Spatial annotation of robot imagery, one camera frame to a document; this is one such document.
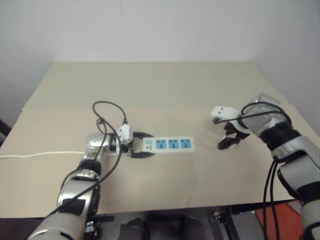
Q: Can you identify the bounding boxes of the white power strip blue sockets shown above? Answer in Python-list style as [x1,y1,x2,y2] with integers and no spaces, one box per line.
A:
[141,136,196,154]

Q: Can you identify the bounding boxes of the small metal clamp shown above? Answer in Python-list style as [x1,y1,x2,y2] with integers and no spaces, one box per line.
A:
[84,219,97,236]

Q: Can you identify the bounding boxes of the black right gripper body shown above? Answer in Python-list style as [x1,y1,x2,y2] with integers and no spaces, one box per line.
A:
[223,120,251,141]

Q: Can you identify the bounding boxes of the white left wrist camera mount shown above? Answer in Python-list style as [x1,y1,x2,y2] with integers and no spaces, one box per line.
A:
[115,124,134,145]

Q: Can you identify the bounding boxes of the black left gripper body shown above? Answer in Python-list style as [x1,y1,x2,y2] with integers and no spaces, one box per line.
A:
[121,131,138,159]

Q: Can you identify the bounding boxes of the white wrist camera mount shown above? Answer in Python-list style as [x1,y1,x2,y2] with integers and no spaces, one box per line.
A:
[210,106,241,125]
[115,124,134,145]

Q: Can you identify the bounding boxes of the grey metal frame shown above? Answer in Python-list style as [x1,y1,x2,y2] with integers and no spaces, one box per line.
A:
[207,205,259,240]

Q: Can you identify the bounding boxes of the orange red object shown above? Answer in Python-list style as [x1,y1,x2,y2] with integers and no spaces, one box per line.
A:
[254,201,305,240]

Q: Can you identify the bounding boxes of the dark rounded shape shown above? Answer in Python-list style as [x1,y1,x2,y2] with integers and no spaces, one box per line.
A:
[119,217,146,240]

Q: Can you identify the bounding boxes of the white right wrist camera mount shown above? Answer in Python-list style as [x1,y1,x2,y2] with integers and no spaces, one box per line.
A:
[210,106,241,125]

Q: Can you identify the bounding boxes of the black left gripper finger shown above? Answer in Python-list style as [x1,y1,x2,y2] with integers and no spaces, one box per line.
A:
[129,149,156,160]
[132,131,154,141]

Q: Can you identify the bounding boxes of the white power strip cord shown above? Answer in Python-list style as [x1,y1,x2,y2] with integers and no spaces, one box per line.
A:
[0,150,87,160]

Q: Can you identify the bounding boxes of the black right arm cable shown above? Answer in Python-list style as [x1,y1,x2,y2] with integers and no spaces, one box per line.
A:
[214,101,293,240]

